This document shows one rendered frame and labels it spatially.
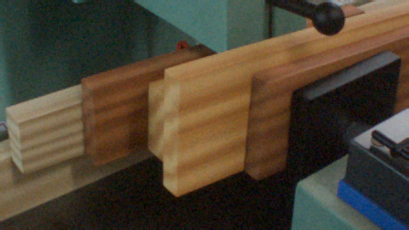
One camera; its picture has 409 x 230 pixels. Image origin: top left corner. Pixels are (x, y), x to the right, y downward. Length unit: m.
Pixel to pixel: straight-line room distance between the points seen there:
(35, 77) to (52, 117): 0.22
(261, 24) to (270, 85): 0.05
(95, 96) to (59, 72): 0.24
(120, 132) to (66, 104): 0.04
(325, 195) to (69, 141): 0.16
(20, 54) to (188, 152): 0.26
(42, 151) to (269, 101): 0.14
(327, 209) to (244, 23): 0.12
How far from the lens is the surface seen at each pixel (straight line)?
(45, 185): 0.47
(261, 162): 0.42
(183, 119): 0.38
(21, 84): 0.63
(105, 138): 0.43
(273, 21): 0.44
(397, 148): 0.35
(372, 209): 0.37
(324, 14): 0.38
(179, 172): 0.40
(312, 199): 0.39
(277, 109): 0.41
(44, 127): 0.42
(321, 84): 0.41
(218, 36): 0.42
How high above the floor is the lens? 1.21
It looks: 34 degrees down
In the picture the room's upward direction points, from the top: 1 degrees counter-clockwise
